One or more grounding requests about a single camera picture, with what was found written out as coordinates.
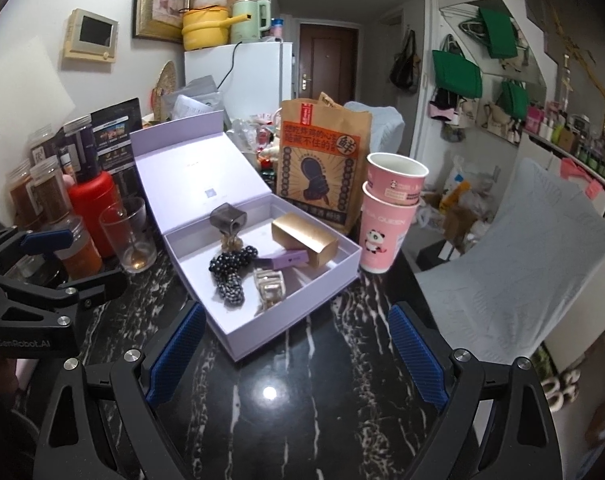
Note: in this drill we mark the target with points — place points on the purple gift box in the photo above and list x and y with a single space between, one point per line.
182 160

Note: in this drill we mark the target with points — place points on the small purple box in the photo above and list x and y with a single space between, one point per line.
287 260

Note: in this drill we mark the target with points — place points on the red bottle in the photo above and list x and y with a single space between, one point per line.
90 202

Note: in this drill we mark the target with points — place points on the brown door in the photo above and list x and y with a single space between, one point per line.
327 60

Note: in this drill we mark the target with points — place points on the black polka dot scrunchie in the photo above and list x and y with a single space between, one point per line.
230 262

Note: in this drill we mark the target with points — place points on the black printed stand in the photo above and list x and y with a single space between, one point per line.
117 135

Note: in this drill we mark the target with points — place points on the dark handbag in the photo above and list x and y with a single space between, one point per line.
405 70

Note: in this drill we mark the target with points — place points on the person's left hand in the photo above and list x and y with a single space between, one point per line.
0 382

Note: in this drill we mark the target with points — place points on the light green kettle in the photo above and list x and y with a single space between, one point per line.
247 22

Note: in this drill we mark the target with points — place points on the light blue covered chair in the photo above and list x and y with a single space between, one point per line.
382 130
522 260

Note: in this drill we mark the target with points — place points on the cardboard box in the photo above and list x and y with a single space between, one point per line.
460 225

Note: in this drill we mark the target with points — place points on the yellow pot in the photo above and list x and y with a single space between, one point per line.
205 30

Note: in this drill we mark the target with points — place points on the row of bottles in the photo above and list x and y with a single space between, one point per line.
572 140

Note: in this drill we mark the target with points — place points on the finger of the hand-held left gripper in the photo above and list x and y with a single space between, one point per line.
92 287
45 241

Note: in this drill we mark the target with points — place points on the brown paper bag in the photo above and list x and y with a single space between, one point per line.
317 170

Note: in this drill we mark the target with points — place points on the brown spice jar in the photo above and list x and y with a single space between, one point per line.
50 195

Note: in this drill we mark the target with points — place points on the green tote bag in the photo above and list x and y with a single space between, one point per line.
497 32
457 77

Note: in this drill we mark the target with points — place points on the woven straw fan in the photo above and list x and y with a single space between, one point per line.
165 90

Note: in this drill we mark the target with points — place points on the clear drinking glass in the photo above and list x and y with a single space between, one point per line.
130 240

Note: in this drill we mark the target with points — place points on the dark purple bottle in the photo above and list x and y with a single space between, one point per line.
85 155

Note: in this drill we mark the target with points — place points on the white fridge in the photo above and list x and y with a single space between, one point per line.
262 70

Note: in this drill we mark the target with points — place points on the beige wall panel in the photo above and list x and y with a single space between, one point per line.
90 35

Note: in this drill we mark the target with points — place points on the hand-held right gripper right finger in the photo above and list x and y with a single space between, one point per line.
417 355

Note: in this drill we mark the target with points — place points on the beige hair claw clip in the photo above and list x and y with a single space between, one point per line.
270 287

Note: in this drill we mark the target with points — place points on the beige slippers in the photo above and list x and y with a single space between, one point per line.
560 387

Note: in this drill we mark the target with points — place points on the pink panda paper cup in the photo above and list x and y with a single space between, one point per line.
385 235

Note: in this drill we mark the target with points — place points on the gold rectangular box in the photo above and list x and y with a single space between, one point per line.
302 237

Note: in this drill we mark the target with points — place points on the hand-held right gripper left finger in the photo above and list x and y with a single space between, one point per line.
175 355

